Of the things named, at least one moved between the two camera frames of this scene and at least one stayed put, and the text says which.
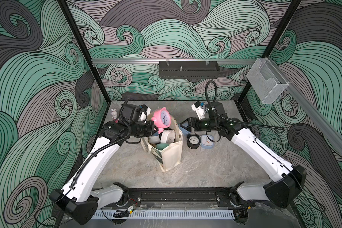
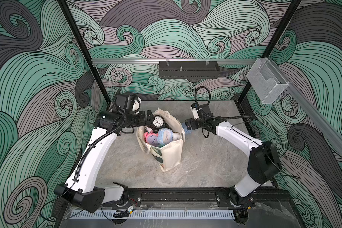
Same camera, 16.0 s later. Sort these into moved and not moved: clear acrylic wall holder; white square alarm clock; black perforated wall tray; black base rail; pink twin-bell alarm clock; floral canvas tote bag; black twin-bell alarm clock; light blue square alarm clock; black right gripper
Moved: black twin-bell alarm clock; white square alarm clock; pink twin-bell alarm clock; light blue square alarm clock
Not moved: black perforated wall tray; black base rail; floral canvas tote bag; black right gripper; clear acrylic wall holder
